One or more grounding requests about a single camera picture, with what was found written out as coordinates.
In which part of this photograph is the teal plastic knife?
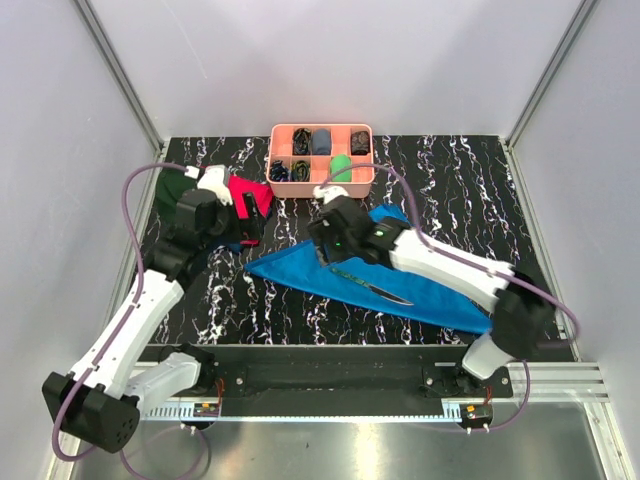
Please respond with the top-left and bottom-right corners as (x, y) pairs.
(329, 267), (413, 306)

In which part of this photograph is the bright blue napkin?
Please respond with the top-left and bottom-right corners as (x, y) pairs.
(243, 203), (494, 335)

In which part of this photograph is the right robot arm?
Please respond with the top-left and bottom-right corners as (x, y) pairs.
(309, 186), (556, 397)

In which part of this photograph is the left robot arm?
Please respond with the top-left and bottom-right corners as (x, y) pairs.
(42, 189), (266, 453)

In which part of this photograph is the pink folded cloth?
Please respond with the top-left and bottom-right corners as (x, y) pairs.
(229, 175), (274, 247)

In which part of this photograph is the navy striped rolled cloth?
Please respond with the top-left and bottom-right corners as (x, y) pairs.
(269, 160), (290, 182)

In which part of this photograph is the green rolled cloth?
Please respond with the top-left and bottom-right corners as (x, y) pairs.
(329, 154), (352, 183)

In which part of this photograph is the yellow floral rolled cloth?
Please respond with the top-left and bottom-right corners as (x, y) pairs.
(290, 159), (311, 182)

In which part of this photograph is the dark green baseball cap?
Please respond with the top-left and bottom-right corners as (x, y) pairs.
(154, 168), (196, 221)

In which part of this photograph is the pink divided organizer box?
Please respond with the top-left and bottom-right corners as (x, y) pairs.
(266, 123), (374, 199)

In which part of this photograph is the brown patterned rolled cloth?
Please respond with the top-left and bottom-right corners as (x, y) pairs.
(350, 130), (371, 156)

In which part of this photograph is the grey rolled cloth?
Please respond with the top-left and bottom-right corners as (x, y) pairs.
(311, 128), (332, 155)

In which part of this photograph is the dark floral rolled cloth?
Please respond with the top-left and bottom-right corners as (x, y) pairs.
(292, 128), (312, 156)

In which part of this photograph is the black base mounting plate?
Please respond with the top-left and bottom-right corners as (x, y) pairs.
(205, 345), (513, 421)

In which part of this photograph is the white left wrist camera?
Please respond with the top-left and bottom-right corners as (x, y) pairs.
(197, 165), (233, 206)

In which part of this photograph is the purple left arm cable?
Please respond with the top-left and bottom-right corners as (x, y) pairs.
(52, 162), (211, 479)

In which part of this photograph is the aluminium frame rail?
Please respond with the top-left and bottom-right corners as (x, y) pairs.
(71, 0), (164, 153)

